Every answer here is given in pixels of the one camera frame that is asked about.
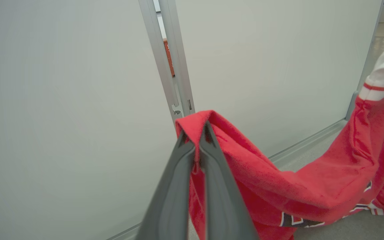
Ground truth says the grey double partition post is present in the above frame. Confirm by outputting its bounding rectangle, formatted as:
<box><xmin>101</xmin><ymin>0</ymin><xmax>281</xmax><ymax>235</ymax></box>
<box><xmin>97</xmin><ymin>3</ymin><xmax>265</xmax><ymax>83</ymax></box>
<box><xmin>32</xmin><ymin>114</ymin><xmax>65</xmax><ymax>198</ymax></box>
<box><xmin>138</xmin><ymin>0</ymin><xmax>196</xmax><ymax>124</ymax></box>

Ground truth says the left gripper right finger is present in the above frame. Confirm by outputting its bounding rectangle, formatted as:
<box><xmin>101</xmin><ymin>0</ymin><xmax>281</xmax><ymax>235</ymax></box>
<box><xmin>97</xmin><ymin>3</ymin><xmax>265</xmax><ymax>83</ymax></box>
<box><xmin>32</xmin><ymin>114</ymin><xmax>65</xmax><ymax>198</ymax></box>
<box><xmin>198</xmin><ymin>121</ymin><xmax>259</xmax><ymax>240</ymax></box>

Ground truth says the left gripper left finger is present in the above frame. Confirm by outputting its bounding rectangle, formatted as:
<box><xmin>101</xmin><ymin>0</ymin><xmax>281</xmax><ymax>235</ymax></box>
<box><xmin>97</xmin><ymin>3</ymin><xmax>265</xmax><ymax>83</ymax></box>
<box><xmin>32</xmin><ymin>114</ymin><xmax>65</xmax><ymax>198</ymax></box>
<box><xmin>135</xmin><ymin>131</ymin><xmax>196</xmax><ymax>240</ymax></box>

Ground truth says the red basketball jersey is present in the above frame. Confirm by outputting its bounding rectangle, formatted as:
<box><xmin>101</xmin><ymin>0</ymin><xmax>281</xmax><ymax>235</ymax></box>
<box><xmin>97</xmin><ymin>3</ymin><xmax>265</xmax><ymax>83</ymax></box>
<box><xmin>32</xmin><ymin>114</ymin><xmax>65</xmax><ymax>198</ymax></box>
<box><xmin>175</xmin><ymin>75</ymin><xmax>384</xmax><ymax>240</ymax></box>

